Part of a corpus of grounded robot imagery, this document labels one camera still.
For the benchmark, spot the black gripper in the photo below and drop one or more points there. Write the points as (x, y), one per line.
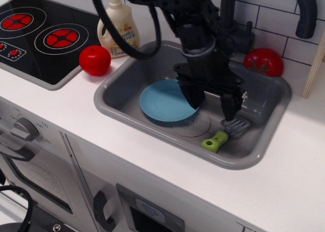
(210, 73)

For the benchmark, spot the green handled grey spatula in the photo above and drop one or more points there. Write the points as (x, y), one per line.
(235, 126)

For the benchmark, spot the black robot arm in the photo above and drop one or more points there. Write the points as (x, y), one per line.
(207, 52)

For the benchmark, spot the blue plate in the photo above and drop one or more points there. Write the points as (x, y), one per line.
(164, 101)

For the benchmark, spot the grey toy sink basin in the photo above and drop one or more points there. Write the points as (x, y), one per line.
(268, 97)

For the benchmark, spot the dark grey toy faucet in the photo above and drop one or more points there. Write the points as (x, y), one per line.
(290, 27)

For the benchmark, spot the red toy tomato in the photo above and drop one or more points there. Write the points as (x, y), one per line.
(264, 61)

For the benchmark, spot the wooden side panel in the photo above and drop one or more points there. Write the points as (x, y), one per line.
(318, 60)

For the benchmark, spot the red toy apple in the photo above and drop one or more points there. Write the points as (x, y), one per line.
(95, 60)

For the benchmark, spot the cream detergent bottle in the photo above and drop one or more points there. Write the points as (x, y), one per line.
(121, 17)

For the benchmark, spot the grey dishwasher control panel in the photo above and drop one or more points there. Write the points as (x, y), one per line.
(143, 215)

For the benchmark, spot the black toy stove top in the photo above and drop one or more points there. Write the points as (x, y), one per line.
(41, 40)

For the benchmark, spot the toy oven door window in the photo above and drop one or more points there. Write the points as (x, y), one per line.
(42, 179)

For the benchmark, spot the grey oven knob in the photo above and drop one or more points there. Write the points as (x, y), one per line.
(24, 130)

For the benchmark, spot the dark grey cabinet handle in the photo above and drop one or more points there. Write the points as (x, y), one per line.
(99, 202)

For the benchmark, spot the grey oven door handle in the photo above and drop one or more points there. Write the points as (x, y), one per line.
(15, 148)

